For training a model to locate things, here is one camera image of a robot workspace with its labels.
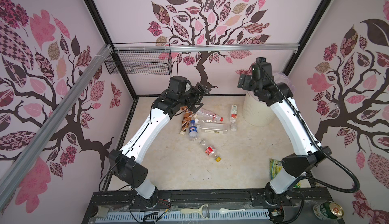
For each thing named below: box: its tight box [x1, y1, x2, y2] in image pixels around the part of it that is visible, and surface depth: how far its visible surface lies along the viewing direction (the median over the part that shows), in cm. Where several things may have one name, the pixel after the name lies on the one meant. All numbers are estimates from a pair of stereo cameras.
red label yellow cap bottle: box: [205, 144, 222, 163], surface depth 87 cm
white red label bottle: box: [229, 104, 238, 132], surface depth 103 cm
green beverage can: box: [313, 201, 344, 220], surface depth 65 cm
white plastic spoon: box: [218, 207, 246, 215], surface depth 72 cm
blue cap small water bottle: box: [188, 119, 199, 141], surface depth 97 cm
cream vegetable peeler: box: [180, 204, 210, 220], surface depth 72 cm
